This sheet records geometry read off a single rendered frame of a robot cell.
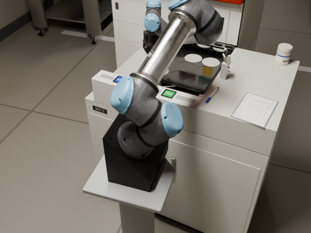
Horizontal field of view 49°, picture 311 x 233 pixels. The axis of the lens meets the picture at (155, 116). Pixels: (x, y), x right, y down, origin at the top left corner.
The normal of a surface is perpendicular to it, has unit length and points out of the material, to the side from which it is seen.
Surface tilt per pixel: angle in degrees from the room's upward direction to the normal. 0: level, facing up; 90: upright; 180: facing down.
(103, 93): 90
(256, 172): 90
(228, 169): 90
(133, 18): 90
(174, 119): 52
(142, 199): 0
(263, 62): 0
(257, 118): 0
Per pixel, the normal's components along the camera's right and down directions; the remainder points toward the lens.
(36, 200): 0.00, -0.78
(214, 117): -0.44, 0.56
